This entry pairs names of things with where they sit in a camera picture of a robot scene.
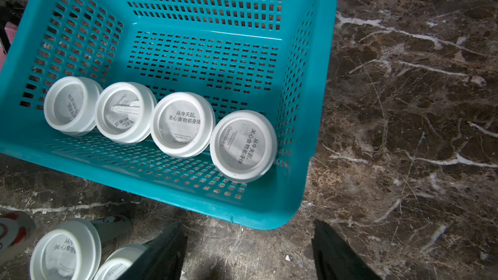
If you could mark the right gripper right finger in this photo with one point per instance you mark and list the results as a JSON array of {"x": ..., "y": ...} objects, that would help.
[{"x": 334, "y": 259}]

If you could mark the yogurt cup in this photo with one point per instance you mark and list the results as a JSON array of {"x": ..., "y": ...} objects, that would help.
[
  {"x": 123, "y": 112},
  {"x": 70, "y": 105},
  {"x": 76, "y": 248},
  {"x": 182, "y": 124},
  {"x": 120, "y": 261},
  {"x": 18, "y": 231},
  {"x": 243, "y": 146}
]

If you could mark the teal plastic basket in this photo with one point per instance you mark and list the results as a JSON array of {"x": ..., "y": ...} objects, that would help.
[{"x": 269, "y": 56}]

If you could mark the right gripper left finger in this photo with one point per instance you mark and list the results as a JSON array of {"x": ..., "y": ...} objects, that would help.
[{"x": 164, "y": 258}]

